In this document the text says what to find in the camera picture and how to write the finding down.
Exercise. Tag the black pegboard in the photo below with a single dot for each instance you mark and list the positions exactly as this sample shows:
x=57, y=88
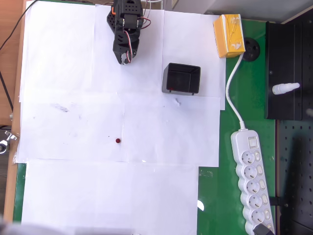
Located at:
x=296, y=171

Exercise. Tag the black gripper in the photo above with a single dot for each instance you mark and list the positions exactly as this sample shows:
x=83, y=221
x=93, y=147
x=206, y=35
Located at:
x=121, y=53

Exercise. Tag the small white bottle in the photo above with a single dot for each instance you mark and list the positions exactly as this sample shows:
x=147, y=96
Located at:
x=284, y=88

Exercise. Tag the small black bracket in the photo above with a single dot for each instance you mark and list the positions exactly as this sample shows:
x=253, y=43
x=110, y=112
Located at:
x=277, y=201

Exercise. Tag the yellow cardboard box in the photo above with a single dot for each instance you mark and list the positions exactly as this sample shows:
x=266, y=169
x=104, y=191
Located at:
x=230, y=36

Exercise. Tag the black power plug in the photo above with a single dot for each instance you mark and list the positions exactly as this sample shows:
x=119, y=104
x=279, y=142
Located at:
x=262, y=230

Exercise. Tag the metal clamp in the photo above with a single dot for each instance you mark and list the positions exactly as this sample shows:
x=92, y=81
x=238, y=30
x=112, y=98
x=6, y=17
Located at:
x=7, y=139

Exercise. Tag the white power strip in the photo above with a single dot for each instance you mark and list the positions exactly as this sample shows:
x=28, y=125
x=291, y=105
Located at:
x=252, y=176

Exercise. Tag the green perforated base board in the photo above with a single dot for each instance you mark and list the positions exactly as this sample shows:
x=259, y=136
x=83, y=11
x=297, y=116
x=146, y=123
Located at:
x=254, y=102

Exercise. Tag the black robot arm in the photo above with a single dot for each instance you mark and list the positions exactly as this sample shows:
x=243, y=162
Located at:
x=128, y=9

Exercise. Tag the white paper sheet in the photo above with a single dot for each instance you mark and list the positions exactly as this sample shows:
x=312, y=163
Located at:
x=141, y=73
x=171, y=134
x=110, y=195
x=212, y=80
x=58, y=49
x=61, y=134

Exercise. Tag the black open box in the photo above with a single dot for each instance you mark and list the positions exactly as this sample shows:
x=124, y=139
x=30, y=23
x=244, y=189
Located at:
x=182, y=79

